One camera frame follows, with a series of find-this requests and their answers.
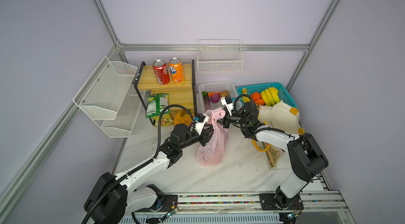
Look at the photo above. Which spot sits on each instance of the white plastic vegetable basket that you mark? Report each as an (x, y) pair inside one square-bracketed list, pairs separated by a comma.
[(217, 86)]

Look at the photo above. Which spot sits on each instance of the black frame wooden shelf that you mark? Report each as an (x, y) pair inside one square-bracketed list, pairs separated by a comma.
[(183, 94)]

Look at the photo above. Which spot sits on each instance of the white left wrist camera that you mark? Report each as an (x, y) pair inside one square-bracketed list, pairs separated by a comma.
[(199, 122)]

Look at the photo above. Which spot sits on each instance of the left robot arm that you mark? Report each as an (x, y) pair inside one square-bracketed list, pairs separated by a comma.
[(115, 196)]

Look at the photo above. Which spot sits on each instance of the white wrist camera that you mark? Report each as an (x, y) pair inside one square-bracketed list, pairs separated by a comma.
[(228, 104), (199, 122)]

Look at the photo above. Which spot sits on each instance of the light purple eggplant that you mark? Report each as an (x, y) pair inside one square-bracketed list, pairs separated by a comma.
[(207, 101)]

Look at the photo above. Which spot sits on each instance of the green snack bag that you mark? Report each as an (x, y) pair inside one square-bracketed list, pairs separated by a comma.
[(156, 103)]

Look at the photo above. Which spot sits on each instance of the yellow banana left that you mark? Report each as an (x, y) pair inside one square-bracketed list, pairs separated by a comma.
[(246, 98)]

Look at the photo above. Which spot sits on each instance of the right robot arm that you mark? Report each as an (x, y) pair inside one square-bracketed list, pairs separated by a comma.
[(306, 157)]

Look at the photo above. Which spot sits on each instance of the orange carrot back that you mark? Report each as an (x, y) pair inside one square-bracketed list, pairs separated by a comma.
[(213, 93)]

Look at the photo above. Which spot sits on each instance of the orange mango gummy bag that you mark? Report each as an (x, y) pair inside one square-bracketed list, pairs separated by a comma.
[(182, 117)]

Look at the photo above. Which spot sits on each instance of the white canvas tote bag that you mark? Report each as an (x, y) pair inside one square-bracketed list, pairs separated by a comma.
[(281, 125)]

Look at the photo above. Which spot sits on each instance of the yellow corn chips bag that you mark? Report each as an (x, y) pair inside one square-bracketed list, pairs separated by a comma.
[(166, 120)]

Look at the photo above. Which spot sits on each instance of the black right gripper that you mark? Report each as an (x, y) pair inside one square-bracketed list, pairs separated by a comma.
[(225, 121)]

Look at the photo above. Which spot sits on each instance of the orange soda can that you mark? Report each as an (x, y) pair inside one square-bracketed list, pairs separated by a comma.
[(176, 70)]

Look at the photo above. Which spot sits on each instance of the teal plastic fruit basket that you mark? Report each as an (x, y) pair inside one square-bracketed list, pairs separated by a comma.
[(282, 92)]

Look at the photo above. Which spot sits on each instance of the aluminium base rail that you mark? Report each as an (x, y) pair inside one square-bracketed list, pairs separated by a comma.
[(324, 207)]

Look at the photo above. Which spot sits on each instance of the yellow banana bunch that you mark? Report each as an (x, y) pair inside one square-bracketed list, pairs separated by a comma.
[(270, 96)]

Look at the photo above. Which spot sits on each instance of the pink plastic grocery bag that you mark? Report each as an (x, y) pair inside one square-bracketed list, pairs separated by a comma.
[(212, 153)]

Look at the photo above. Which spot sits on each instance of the orange fruit back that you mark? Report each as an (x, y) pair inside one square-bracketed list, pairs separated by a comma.
[(255, 96)]

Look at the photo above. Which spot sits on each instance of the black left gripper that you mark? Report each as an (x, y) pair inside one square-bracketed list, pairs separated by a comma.
[(204, 136)]

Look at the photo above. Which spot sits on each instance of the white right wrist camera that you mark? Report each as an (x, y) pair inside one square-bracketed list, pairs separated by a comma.
[(228, 104)]

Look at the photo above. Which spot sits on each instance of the brown potato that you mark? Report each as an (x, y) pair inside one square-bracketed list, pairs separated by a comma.
[(224, 93)]

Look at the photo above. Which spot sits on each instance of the white wire wall basket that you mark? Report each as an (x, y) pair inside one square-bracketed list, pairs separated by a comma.
[(219, 56)]

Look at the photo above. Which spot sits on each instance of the white mesh wall rack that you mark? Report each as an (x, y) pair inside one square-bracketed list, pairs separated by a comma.
[(108, 98)]

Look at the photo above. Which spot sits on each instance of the purple onion back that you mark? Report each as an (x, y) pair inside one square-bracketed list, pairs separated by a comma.
[(215, 98)]

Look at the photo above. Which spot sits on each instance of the red cola can middle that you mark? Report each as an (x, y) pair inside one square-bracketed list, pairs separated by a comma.
[(161, 72)]

